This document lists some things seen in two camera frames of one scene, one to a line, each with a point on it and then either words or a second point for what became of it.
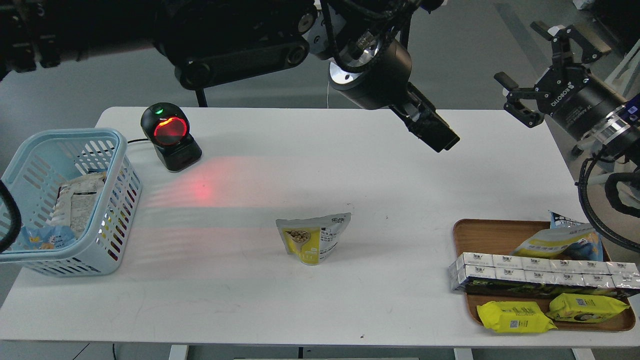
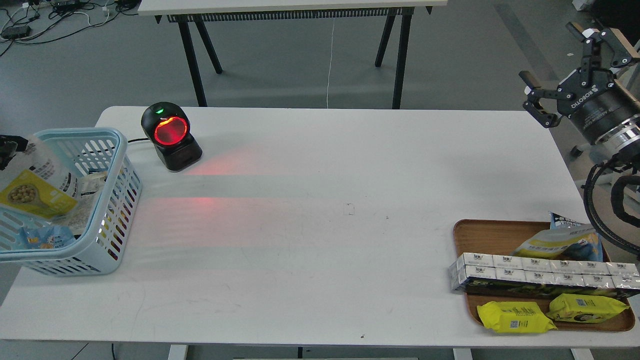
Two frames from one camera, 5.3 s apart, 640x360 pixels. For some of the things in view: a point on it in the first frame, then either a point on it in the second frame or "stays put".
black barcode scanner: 167,126 stays put
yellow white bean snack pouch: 311,239 to 39,181
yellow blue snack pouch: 567,239 stays put
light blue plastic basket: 78,191 stays put
